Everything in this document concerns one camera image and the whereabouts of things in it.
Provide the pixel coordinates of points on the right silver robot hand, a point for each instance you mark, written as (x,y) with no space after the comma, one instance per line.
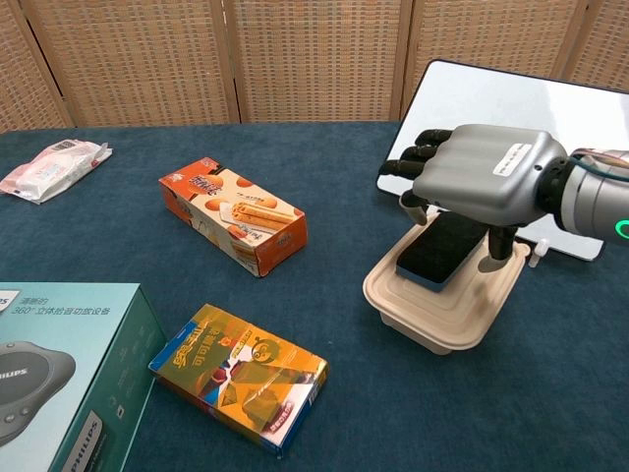
(486,172)

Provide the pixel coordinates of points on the black blue whiteboard eraser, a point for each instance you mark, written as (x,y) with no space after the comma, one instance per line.
(435,253)

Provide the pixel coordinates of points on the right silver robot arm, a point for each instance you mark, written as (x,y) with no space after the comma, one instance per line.
(589,196)

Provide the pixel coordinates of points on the white magnetic whiteboard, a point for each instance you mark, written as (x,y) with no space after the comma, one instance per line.
(491,98)

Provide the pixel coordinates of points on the white plastic peg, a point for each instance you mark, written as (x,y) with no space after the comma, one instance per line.
(539,249)

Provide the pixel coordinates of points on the beige lidded food container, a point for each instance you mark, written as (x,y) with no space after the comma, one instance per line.
(442,310)

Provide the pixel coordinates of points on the dark teal tablecloth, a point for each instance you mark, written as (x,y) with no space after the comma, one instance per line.
(319,295)

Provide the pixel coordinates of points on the woven folding screen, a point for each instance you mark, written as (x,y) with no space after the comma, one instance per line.
(295,54)

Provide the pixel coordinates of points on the orange egg roll box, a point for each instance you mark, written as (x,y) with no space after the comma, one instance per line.
(236,216)

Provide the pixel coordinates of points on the yellow cocoa snack box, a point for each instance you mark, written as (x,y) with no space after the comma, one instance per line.
(241,369)

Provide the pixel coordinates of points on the pink wet wipes pack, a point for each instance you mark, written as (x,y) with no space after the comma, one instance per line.
(49,167)

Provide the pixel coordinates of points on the teal Philips speaker box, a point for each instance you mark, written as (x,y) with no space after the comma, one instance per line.
(64,373)

